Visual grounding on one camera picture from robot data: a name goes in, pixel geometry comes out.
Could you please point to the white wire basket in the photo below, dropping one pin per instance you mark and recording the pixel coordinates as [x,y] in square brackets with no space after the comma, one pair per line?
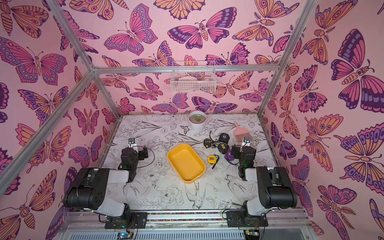
[193,77]

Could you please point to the white plant pot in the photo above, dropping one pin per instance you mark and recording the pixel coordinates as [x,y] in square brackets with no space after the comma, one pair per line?
[197,120]

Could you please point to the yellow storage tray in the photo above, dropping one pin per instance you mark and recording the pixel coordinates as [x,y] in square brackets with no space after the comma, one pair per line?
[186,162]

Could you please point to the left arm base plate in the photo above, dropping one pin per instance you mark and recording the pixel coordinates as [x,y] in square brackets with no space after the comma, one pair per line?
[134,220]

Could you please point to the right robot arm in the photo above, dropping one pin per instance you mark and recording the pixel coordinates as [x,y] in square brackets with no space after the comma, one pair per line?
[275,190]

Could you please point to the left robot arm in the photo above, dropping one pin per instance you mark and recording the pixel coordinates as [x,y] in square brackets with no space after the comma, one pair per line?
[88,191]

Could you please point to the pink hand brush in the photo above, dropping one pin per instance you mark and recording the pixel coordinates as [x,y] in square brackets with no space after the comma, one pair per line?
[241,133]

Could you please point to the black yellow tape measure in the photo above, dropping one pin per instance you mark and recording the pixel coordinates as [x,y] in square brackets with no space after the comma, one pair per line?
[209,143]

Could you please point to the small yellow tape measure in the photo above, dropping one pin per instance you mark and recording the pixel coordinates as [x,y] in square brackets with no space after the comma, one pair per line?
[213,160]

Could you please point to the purple tape measure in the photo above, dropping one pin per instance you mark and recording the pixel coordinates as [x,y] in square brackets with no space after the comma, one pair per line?
[230,158]

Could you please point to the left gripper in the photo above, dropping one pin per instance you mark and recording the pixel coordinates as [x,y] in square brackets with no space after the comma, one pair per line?
[141,154]

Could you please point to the black round tape measure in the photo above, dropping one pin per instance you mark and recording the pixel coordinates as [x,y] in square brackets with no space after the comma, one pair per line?
[223,148]

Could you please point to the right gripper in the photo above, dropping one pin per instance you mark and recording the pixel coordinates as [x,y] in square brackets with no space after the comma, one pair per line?
[235,151]

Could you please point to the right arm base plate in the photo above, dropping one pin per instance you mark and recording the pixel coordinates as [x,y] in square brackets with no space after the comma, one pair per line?
[236,218]

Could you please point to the aluminium front rail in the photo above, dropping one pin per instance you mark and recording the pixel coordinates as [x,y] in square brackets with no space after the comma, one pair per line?
[187,219]

